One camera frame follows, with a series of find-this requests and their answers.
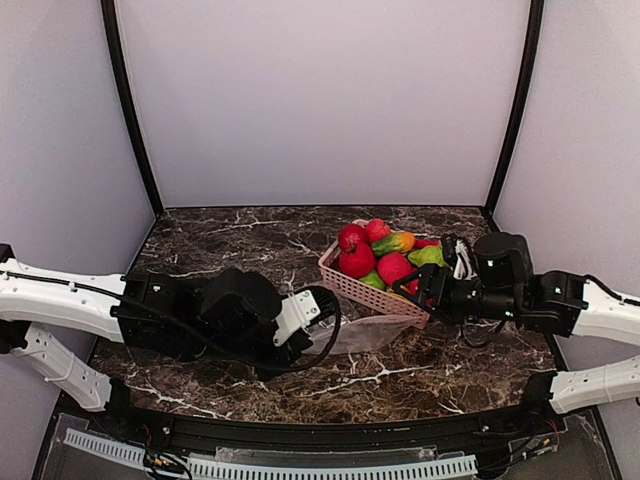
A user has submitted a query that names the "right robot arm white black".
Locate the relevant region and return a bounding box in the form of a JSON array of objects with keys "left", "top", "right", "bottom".
[{"left": 392, "top": 232, "right": 639, "bottom": 415}]

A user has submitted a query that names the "pink plastic basket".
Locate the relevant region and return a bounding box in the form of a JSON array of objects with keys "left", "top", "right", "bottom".
[{"left": 318, "top": 219, "right": 420, "bottom": 316}]

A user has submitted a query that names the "right black frame post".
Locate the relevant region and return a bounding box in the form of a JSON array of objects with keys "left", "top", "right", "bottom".
[{"left": 483, "top": 0, "right": 545, "bottom": 221}]

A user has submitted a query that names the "clear zip top bag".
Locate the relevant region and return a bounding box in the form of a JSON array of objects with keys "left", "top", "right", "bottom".
[{"left": 329, "top": 293, "right": 428, "bottom": 355}]

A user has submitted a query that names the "black front frame rail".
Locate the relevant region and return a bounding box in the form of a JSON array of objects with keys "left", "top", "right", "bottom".
[{"left": 77, "top": 407, "right": 554, "bottom": 453}]

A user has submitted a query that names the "red chili pepper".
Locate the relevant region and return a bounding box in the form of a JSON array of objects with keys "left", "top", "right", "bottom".
[{"left": 414, "top": 239, "right": 441, "bottom": 249}]

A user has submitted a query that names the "red fruit back left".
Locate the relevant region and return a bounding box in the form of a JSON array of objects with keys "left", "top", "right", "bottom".
[{"left": 338, "top": 224, "right": 369, "bottom": 252}]

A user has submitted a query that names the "red tomato with stem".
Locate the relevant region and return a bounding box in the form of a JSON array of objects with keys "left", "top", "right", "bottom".
[{"left": 339, "top": 243, "right": 376, "bottom": 279}]

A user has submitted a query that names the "green apple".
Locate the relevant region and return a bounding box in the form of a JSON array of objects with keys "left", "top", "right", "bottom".
[{"left": 359, "top": 269, "right": 387, "bottom": 290}]

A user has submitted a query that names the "black frame post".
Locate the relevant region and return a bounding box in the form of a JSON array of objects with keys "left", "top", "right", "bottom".
[
  {"left": 483, "top": 0, "right": 545, "bottom": 221},
  {"left": 100, "top": 0, "right": 165, "bottom": 218}
]

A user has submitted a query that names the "left black frame post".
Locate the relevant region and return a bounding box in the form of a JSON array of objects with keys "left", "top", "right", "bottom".
[{"left": 100, "top": 0, "right": 165, "bottom": 218}]

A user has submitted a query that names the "green pear-like fruit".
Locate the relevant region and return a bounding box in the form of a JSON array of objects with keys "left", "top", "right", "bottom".
[{"left": 407, "top": 245, "right": 448, "bottom": 268}]

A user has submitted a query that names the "white slotted cable duct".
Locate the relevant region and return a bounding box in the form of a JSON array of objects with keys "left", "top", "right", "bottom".
[{"left": 64, "top": 428, "right": 479, "bottom": 479}]

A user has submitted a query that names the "red fruit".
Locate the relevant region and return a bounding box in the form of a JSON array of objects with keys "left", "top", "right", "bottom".
[
  {"left": 338, "top": 224, "right": 369, "bottom": 252},
  {"left": 365, "top": 218, "right": 392, "bottom": 244},
  {"left": 377, "top": 252, "right": 414, "bottom": 286}
]

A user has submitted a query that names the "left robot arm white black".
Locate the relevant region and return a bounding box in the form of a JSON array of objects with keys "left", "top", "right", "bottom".
[{"left": 1, "top": 244, "right": 336, "bottom": 413}]

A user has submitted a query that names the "red fruit centre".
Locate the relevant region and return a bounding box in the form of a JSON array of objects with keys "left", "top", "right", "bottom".
[{"left": 377, "top": 252, "right": 414, "bottom": 286}]

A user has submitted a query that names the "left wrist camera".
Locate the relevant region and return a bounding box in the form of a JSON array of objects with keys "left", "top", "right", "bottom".
[{"left": 273, "top": 285, "right": 342, "bottom": 347}]

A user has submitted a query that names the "green orange mango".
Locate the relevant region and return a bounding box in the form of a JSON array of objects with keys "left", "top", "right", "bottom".
[{"left": 371, "top": 232, "right": 416, "bottom": 257}]

